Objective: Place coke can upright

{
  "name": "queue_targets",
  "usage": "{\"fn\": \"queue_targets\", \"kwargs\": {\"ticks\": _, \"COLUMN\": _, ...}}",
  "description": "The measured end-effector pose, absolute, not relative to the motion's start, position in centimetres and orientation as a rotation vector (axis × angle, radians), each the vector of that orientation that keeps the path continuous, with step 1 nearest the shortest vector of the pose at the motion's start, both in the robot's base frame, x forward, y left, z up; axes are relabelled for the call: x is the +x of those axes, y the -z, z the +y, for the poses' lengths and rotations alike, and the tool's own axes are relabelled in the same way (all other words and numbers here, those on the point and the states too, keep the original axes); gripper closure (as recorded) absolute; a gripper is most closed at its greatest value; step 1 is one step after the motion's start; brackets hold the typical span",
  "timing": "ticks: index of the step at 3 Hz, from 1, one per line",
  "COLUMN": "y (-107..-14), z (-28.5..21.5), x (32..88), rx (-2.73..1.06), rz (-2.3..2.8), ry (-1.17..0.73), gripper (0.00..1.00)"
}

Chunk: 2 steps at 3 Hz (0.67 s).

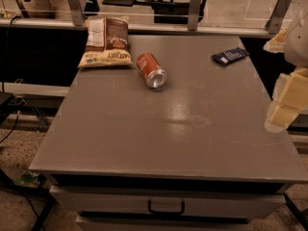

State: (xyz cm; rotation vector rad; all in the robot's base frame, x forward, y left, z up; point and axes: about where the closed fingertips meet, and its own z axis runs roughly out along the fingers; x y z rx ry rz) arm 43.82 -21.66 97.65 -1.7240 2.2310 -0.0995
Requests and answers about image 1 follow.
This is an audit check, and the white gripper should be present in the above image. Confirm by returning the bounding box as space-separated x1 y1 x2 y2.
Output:
263 10 308 133

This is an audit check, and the red coke can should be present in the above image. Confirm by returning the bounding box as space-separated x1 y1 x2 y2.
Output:
137 52 167 89

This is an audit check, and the dark blue snack bar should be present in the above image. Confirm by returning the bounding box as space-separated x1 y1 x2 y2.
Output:
212 47 249 66

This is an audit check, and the grey cabinet with drawers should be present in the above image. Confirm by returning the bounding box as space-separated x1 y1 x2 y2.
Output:
31 36 308 231

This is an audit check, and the brown and yellow chip bag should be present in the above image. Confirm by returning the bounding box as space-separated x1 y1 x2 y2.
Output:
78 16 132 68

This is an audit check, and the green packet on floor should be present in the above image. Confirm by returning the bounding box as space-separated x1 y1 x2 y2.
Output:
13 171 40 189

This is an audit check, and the right metal bracket post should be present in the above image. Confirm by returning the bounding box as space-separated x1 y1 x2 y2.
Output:
265 0 293 35

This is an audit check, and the metal bracket post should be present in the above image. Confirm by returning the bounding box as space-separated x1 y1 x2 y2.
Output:
67 0 85 26
265 0 293 35
188 0 201 31

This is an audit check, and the middle metal bracket post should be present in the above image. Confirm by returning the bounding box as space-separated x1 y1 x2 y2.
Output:
188 0 201 31

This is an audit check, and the black drawer handle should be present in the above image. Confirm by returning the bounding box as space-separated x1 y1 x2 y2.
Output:
147 200 186 216

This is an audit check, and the left metal bracket post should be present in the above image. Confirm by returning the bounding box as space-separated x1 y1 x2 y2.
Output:
67 0 85 26

